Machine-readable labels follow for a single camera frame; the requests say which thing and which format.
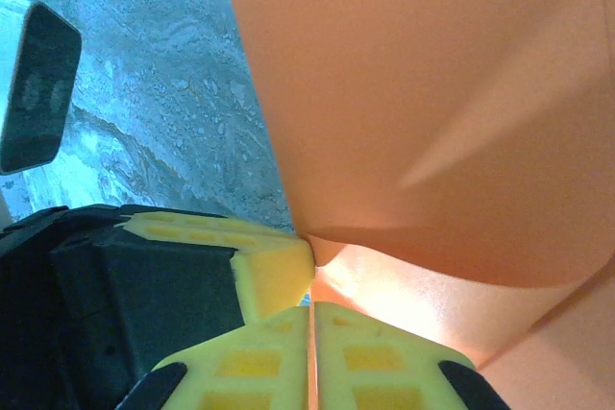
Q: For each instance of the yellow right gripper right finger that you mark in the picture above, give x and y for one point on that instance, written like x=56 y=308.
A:
x=384 y=362

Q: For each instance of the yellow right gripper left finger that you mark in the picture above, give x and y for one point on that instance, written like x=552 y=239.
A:
x=250 y=362

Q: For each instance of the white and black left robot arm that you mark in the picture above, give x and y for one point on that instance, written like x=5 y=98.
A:
x=43 y=88

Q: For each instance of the orange cloth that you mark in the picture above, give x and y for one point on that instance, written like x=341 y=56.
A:
x=423 y=117

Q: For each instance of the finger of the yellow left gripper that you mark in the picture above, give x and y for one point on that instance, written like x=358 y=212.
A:
x=274 y=275

